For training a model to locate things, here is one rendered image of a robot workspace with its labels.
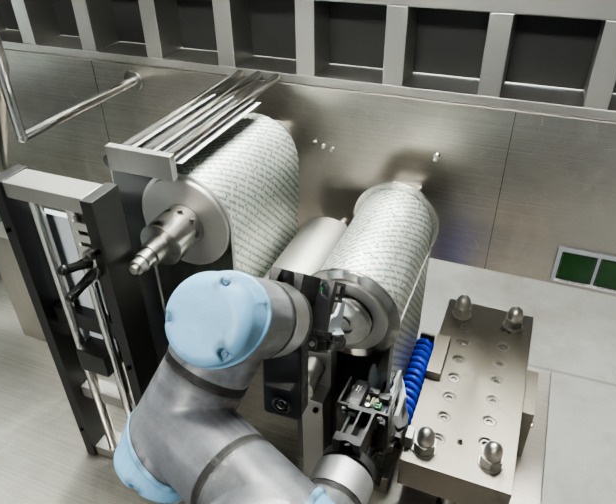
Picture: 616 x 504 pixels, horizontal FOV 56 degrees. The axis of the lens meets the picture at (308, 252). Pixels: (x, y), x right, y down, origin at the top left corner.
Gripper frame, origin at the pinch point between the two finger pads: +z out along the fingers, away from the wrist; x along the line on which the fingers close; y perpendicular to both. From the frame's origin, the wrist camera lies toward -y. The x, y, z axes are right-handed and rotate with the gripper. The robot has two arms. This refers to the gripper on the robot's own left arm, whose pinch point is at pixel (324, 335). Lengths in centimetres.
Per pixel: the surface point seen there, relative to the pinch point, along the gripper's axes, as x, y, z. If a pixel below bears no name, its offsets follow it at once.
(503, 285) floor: -23, 26, 225
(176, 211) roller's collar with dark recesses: 22.7, 11.7, -5.8
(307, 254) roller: 9.4, 10.7, 13.7
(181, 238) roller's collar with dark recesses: 20.3, 8.2, -7.0
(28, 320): 71, -15, 26
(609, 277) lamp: -37, 18, 32
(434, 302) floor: 6, 10, 206
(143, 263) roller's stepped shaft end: 22.4, 3.9, -11.0
